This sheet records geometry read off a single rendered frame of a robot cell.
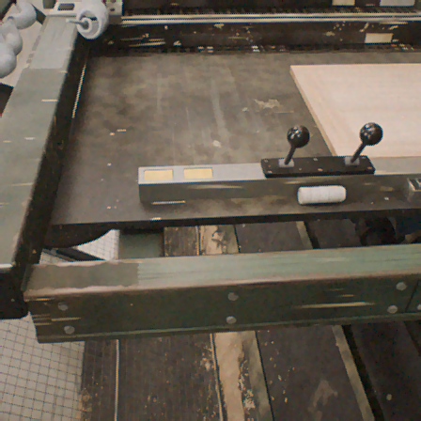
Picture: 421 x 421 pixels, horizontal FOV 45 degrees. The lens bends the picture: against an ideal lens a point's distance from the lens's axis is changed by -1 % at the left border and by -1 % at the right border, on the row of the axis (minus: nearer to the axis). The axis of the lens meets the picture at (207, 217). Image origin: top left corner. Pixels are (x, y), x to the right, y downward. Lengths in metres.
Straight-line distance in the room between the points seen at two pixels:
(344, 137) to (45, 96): 0.60
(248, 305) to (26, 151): 0.44
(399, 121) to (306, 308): 0.57
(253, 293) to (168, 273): 0.12
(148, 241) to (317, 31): 0.91
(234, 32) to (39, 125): 0.74
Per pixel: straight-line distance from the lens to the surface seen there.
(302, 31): 1.57
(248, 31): 1.53
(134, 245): 0.87
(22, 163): 0.87
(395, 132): 1.16
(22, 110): 1.02
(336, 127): 1.13
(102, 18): 1.16
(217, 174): 0.90
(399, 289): 0.79
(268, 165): 0.92
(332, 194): 0.91
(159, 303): 0.72
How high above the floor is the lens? 1.95
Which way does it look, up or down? 25 degrees down
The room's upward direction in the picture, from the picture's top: 66 degrees counter-clockwise
